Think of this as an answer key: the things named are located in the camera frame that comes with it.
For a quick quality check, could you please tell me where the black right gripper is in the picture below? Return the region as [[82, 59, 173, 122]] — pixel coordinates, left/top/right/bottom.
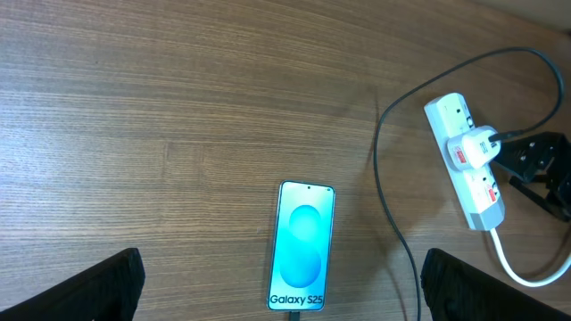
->
[[494, 133, 570, 221]]

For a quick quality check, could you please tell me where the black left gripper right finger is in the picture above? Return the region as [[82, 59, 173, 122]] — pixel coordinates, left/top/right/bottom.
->
[[420, 248, 567, 321]]

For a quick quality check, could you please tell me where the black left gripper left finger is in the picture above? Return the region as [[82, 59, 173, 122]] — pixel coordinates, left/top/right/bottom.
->
[[1, 248, 145, 321]]

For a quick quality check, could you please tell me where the blue screen Galaxy smartphone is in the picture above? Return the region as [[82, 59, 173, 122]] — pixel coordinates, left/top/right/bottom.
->
[[267, 180, 335, 311]]

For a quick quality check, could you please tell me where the black USB charging cable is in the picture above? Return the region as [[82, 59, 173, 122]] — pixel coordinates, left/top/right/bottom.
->
[[287, 46, 566, 321]]

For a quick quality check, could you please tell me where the white USB charger plug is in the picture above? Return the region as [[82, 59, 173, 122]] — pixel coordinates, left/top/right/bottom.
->
[[446, 126, 501, 171]]

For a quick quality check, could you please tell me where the white power strip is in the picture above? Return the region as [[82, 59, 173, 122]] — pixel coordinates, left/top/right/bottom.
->
[[424, 93, 505, 231]]

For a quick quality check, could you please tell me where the white power strip cord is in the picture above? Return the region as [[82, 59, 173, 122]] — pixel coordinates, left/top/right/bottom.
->
[[489, 227, 571, 288]]

